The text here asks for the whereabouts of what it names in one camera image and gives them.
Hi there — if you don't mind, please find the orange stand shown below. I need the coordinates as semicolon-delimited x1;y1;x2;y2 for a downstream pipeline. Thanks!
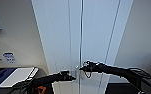
36;85;47;94

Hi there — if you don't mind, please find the blue wall sticker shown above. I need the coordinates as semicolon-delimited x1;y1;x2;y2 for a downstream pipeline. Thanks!
2;52;17;65

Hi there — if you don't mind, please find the white flat board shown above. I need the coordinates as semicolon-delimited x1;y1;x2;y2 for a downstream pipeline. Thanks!
0;67;40;89

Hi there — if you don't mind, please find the white door handle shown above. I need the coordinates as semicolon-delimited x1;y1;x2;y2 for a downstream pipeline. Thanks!
74;65;80;79
80;65;86;80

